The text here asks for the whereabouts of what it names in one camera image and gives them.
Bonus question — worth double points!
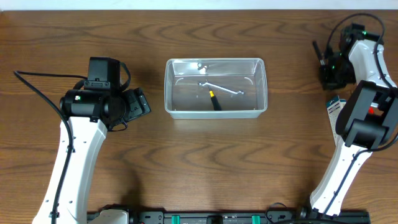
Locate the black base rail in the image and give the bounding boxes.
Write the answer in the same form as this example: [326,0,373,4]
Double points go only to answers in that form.
[87,203,371,224]

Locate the yellow black screwdriver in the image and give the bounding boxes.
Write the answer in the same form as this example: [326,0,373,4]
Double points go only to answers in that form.
[208,87,222,111]

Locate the clear plastic container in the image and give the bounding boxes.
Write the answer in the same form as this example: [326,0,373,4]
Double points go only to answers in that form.
[164,58,267,119]

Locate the small black handled hammer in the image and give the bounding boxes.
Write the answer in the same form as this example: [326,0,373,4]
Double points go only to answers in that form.
[312,40,325,66]

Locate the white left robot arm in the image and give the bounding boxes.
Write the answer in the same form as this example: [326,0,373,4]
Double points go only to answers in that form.
[33,57,150,223]

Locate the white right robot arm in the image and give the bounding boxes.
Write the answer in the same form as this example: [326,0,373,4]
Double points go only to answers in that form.
[310,24,397,217]

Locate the silver double ended wrench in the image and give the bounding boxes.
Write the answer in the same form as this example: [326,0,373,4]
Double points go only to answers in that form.
[198,82,245,95]

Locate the blue white cardboard box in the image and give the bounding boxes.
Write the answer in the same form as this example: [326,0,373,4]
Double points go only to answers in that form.
[326,95,346,145]

